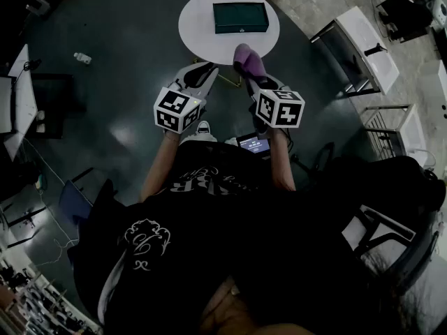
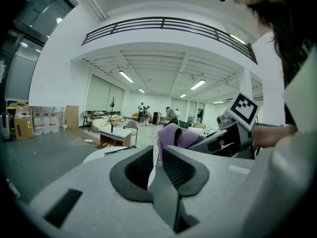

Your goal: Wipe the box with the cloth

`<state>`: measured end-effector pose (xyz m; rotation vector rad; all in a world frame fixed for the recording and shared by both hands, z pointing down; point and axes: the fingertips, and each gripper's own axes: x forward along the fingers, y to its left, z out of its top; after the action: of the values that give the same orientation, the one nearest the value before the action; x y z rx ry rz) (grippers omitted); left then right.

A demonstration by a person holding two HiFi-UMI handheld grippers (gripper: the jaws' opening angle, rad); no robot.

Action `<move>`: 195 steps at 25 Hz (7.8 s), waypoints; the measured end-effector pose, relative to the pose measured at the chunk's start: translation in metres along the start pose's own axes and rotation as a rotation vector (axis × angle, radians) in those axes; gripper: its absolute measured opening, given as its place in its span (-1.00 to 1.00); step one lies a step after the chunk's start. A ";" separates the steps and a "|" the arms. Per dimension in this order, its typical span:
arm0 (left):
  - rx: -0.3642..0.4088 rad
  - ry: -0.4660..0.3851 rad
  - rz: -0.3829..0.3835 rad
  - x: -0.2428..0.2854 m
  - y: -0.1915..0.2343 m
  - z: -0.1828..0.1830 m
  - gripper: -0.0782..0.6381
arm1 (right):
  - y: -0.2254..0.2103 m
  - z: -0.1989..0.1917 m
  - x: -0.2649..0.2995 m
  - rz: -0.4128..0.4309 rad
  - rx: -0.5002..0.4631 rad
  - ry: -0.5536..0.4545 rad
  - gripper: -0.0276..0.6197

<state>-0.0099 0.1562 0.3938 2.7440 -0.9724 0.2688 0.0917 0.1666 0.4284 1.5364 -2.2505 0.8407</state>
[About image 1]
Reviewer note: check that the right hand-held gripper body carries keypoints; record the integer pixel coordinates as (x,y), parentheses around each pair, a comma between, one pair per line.
(279,112)

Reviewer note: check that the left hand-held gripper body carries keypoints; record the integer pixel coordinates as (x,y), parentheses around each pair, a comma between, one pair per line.
(176,112)

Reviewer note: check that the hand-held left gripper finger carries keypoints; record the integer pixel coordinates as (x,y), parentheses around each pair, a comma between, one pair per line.
(185,71)
(209,82)

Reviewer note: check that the purple cloth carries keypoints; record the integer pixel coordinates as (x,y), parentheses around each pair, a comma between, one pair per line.
(248,61)

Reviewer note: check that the dark green box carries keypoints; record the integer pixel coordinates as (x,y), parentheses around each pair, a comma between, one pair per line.
(241,16)

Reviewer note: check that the person's right forearm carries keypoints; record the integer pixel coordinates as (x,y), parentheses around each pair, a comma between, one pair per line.
(281,162)

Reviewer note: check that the person's left forearm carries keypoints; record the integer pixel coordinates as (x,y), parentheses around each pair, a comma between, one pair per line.
(157,169)

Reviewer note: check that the small black display screen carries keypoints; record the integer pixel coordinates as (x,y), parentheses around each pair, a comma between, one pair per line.
(253,144)

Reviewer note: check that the person's white right shoe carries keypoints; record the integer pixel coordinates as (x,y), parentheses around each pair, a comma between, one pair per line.
(232,141)

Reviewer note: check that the white vanity cabinet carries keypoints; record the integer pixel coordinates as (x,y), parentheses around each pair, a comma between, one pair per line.
(356,26)

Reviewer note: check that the white bottle on floor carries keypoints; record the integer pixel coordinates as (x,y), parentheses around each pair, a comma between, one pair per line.
(83,58)

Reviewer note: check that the black faucet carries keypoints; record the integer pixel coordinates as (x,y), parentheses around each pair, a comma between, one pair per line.
(373,50)

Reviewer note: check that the person's black printed shirt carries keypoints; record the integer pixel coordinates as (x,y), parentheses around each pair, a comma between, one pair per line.
(209,239)

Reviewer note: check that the blue chair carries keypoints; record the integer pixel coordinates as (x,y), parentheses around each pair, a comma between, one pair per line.
(75,201)

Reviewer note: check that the white cabinet with metal rack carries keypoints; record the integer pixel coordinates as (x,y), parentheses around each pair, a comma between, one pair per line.
(413,131)

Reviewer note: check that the white desk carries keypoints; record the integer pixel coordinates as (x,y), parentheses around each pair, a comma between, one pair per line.
(24,100)

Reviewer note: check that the white shelf of devices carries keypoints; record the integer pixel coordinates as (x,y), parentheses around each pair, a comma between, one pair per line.
(42,302)

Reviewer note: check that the black frame glass cabinet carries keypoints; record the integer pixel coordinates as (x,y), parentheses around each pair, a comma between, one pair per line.
(52,100)

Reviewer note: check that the black frame table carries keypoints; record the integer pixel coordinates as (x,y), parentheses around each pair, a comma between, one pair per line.
(405,16)

